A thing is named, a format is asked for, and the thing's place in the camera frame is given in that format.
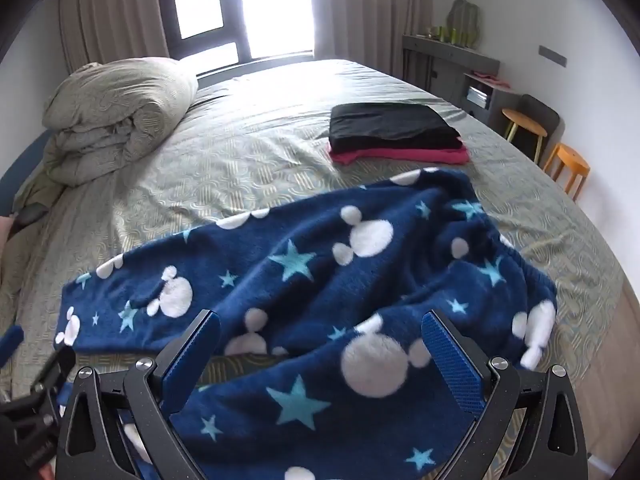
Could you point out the grey desk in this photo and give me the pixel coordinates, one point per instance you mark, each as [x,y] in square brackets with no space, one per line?
[450,67]

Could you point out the beige curtain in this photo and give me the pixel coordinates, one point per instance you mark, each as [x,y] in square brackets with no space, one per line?
[115,10]
[370,10]

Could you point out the dark grey cloth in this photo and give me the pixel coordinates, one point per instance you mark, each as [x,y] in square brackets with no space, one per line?
[31,216]

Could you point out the folded pink garment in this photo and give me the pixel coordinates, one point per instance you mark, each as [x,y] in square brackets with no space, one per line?
[435,156]

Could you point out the green cup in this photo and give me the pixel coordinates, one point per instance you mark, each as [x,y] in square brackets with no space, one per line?
[440,33]

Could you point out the blue headboard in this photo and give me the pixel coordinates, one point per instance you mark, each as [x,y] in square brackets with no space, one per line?
[22,165]

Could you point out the yellow stool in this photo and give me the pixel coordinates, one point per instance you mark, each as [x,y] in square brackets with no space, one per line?
[522,120]

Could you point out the bed with patterned sheet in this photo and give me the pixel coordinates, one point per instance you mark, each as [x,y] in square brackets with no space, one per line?
[260,125]

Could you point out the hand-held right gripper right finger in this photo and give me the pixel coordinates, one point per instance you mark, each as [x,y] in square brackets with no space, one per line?
[450,360]

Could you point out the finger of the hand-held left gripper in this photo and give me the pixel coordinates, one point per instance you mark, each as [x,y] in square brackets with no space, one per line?
[52,377]
[11,342]

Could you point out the cloud-shaped table mirror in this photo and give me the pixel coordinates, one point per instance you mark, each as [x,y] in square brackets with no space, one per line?
[464,17]

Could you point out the pink cloth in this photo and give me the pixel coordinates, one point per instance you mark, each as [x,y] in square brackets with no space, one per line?
[487,79]

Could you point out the folded beige duvet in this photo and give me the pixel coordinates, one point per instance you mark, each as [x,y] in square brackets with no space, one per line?
[120,105]

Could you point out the folded black garment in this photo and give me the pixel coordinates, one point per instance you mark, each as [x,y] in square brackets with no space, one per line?
[390,125]

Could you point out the dark-framed window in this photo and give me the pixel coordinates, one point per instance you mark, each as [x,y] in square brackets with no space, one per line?
[210,5]

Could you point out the grey wall switch panel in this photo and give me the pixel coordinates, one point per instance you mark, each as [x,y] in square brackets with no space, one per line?
[552,56]

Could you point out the patterned green pillow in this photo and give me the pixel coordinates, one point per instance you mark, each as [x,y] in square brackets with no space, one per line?
[42,187]

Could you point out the orange stool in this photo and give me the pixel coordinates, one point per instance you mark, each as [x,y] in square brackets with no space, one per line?
[570,157]

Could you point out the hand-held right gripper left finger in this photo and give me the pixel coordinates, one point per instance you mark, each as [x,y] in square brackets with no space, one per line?
[192,355]

